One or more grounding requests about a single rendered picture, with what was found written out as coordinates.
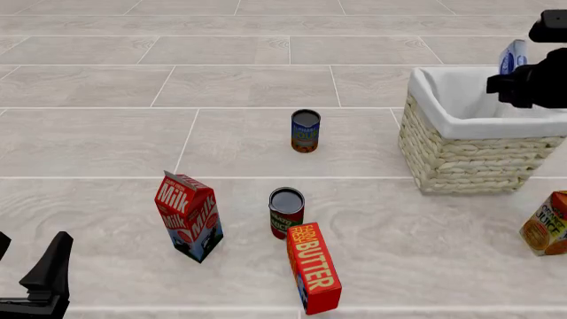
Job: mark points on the red milk carton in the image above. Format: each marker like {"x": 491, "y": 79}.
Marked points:
{"x": 188, "y": 219}

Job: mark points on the white cloth basket liner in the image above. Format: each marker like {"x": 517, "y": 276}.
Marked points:
{"x": 456, "y": 99}

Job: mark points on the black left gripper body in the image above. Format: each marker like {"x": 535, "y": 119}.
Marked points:
{"x": 31, "y": 307}

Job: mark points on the orange juice carton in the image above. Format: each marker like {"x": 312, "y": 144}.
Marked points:
{"x": 547, "y": 226}

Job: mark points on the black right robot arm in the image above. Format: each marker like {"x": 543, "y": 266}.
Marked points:
{"x": 556, "y": 79}

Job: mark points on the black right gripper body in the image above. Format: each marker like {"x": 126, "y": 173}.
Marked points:
{"x": 516, "y": 86}

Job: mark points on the woven wicker basket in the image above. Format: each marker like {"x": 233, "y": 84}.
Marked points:
{"x": 469, "y": 166}

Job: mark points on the blue alphabet soup can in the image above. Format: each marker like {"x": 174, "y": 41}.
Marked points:
{"x": 305, "y": 133}

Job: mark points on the red tomato sauce can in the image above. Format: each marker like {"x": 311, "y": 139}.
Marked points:
{"x": 283, "y": 212}

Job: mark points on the red butter box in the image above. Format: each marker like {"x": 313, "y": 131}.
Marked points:
{"x": 315, "y": 269}

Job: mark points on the blue white cream cheese box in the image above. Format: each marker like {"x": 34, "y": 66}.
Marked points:
{"x": 511, "y": 58}

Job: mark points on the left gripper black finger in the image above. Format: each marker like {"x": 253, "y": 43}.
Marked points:
{"x": 52, "y": 266}
{"x": 3, "y": 244}

